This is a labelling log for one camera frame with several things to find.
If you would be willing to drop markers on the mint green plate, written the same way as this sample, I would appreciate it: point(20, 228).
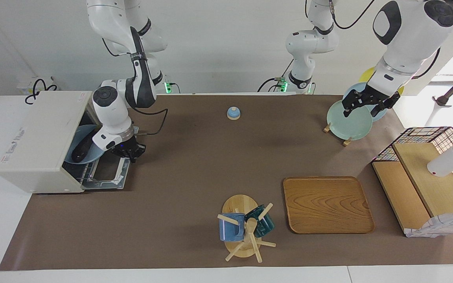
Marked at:
point(348, 126)

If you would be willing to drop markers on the wooden serving tray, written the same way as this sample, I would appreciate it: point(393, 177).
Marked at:
point(326, 204)

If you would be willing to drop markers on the dark purple eggplant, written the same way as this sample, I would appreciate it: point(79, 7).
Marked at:
point(81, 151)

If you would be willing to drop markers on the brown table mat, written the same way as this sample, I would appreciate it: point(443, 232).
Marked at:
point(210, 165)

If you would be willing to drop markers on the white patterned cloth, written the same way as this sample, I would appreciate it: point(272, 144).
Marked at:
point(439, 226)

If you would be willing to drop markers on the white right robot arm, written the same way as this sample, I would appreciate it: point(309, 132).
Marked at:
point(110, 110)

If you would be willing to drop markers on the green lit base connector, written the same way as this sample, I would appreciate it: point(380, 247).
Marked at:
point(170, 87)
point(281, 84)

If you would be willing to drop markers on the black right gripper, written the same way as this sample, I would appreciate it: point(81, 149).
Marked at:
point(129, 146)

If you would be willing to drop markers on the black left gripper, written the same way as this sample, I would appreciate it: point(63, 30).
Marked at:
point(370, 97)

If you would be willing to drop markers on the white power strip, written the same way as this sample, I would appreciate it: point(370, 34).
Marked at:
point(22, 84)

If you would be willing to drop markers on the pale blue racked plate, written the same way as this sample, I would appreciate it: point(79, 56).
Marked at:
point(358, 88)

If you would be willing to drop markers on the small blue dome bell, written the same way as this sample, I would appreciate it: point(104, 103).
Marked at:
point(233, 113)

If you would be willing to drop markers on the light blue plate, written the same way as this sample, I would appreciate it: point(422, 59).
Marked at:
point(81, 131)

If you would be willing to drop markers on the white toaster oven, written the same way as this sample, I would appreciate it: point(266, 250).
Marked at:
point(34, 145)

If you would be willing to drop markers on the dark teal mug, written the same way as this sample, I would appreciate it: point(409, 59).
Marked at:
point(266, 226)

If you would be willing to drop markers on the white cup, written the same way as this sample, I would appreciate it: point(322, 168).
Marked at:
point(446, 163)

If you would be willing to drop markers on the wooden mug tree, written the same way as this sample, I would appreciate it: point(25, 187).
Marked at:
point(240, 204)

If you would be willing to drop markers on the wooden plate rack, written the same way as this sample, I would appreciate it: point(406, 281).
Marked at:
point(326, 128)

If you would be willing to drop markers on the wooden shelf box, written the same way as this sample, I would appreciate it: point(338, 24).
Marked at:
point(427, 184)

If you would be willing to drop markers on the yellow plate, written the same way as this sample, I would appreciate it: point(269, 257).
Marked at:
point(368, 74)

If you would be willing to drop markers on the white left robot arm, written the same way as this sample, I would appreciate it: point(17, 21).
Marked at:
point(411, 35)

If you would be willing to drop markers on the blue mug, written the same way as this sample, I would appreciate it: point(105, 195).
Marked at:
point(230, 232)

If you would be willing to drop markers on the glass oven door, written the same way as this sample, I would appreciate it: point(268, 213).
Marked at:
point(121, 177)

